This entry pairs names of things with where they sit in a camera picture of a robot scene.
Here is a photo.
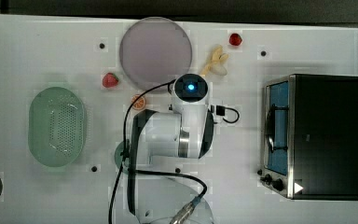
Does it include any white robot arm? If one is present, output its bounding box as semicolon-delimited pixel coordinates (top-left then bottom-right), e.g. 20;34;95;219
127;74;214;224

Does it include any black toaster oven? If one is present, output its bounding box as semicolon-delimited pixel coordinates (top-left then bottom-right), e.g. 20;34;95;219
257;74;358;201

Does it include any orange slice toy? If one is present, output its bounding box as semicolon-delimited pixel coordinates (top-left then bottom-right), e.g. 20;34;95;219
131;94;146;110

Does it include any peeled banana toy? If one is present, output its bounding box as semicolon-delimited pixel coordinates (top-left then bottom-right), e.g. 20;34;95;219
200;45;228;77

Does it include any grey round plate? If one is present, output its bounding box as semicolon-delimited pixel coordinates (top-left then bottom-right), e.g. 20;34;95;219
119;17;193;90

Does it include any green measuring cup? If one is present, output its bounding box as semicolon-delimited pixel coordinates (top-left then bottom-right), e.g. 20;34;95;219
114;142;129;175

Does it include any large red strawberry toy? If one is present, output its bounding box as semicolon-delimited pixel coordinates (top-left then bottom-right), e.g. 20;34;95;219
102;73;119;89

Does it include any small red strawberry toy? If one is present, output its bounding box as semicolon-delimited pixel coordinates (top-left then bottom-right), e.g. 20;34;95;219
228;33;242;47

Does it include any green perforated colander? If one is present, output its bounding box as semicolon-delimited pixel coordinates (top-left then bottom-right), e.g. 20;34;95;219
28;87;87;167

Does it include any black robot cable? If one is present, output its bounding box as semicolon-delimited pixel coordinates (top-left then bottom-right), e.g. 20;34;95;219
107;78;241;224

